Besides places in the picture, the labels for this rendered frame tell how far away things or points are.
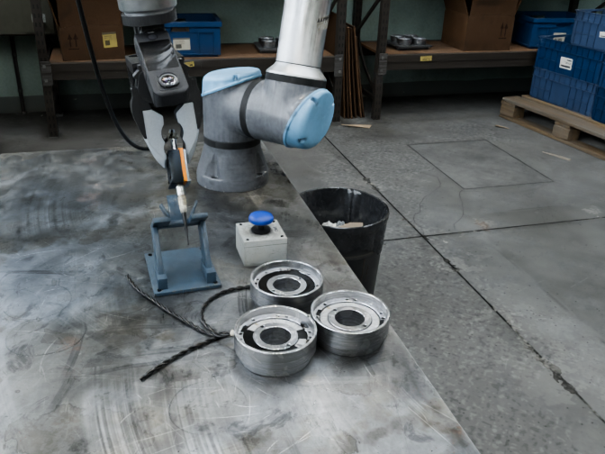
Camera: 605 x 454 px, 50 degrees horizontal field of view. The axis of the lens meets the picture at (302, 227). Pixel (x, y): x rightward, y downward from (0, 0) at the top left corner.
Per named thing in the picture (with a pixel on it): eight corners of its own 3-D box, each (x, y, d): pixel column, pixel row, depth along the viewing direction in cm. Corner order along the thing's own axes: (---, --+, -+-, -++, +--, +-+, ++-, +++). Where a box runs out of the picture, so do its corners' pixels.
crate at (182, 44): (216, 46, 448) (215, 13, 438) (222, 57, 415) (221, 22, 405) (139, 47, 437) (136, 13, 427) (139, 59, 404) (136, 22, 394)
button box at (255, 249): (286, 262, 105) (287, 235, 103) (244, 267, 103) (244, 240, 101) (275, 240, 112) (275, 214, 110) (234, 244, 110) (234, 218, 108)
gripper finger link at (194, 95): (206, 122, 93) (191, 63, 88) (209, 126, 92) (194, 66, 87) (175, 132, 92) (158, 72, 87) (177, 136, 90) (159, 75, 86)
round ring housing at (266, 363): (325, 340, 86) (326, 313, 85) (302, 388, 77) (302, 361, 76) (251, 323, 89) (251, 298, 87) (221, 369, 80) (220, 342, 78)
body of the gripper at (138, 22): (182, 87, 96) (168, 3, 90) (196, 102, 88) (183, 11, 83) (130, 96, 93) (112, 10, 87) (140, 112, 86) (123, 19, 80)
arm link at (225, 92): (226, 122, 140) (224, 58, 134) (278, 133, 134) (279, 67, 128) (190, 135, 130) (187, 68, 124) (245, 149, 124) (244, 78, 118)
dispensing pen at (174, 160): (179, 243, 88) (162, 125, 90) (176, 247, 92) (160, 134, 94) (195, 240, 89) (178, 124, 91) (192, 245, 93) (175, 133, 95)
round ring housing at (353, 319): (391, 321, 91) (394, 295, 89) (382, 366, 82) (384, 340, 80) (319, 309, 93) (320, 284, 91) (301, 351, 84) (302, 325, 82)
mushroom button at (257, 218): (275, 245, 105) (275, 217, 102) (251, 248, 104) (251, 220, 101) (269, 234, 108) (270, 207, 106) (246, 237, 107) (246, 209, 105)
